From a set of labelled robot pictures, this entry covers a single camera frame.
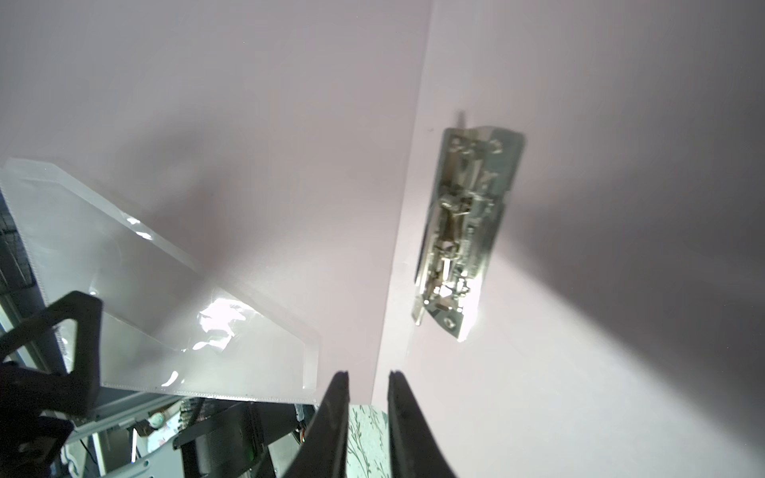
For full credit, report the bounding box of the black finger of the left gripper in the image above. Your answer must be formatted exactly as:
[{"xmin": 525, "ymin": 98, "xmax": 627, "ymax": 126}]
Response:
[{"xmin": 1, "ymin": 291, "xmax": 104, "ymax": 477}]

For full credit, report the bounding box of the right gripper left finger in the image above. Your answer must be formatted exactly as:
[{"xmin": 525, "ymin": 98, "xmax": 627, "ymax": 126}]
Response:
[{"xmin": 284, "ymin": 372, "xmax": 350, "ymax": 478}]

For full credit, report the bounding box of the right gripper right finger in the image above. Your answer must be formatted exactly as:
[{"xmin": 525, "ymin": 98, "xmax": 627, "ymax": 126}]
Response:
[{"xmin": 388, "ymin": 370, "xmax": 456, "ymax": 478}]

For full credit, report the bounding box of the pink file folder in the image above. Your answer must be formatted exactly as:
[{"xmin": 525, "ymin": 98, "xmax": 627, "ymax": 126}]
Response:
[{"xmin": 1, "ymin": 1, "xmax": 764, "ymax": 477}]

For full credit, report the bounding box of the clear plastic folder pocket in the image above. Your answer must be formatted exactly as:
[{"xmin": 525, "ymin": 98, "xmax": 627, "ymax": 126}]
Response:
[{"xmin": 1, "ymin": 159, "xmax": 321, "ymax": 402}]

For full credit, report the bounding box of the metal folder clip mechanism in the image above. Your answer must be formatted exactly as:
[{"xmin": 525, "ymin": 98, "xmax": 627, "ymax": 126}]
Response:
[{"xmin": 412, "ymin": 125, "xmax": 526, "ymax": 343}]

